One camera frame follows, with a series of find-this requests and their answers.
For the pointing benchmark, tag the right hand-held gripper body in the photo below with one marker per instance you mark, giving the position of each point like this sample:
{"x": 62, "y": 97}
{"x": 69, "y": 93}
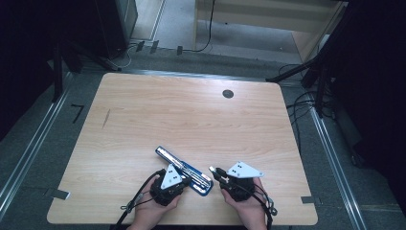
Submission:
{"x": 242, "y": 171}

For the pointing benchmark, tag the light wooden furniture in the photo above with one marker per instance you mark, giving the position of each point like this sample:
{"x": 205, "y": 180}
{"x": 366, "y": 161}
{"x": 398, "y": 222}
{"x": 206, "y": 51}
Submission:
{"x": 255, "y": 16}

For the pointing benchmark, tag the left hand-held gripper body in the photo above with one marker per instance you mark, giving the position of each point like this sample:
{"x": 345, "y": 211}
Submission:
{"x": 170, "y": 179}

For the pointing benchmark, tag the blue stapler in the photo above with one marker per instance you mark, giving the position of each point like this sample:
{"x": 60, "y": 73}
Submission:
{"x": 199, "y": 183}

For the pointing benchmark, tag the person's left hand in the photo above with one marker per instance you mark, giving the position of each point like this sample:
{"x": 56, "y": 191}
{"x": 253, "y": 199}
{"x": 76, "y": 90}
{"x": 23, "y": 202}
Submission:
{"x": 150, "y": 214}

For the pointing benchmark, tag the black metal stand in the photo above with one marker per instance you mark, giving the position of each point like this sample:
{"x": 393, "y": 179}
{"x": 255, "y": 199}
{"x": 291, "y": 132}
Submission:
{"x": 57, "y": 73}
{"x": 320, "y": 83}

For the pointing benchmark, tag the metal floor rail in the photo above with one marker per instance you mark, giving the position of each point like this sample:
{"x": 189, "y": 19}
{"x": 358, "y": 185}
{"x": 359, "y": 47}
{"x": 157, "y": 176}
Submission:
{"x": 335, "y": 166}
{"x": 32, "y": 150}

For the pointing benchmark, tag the dark cabinet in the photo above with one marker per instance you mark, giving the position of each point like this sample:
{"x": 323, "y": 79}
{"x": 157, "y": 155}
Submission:
{"x": 115, "y": 25}

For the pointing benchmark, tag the person's right hand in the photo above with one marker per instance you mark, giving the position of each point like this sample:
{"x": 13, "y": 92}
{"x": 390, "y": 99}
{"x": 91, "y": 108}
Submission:
{"x": 252, "y": 211}

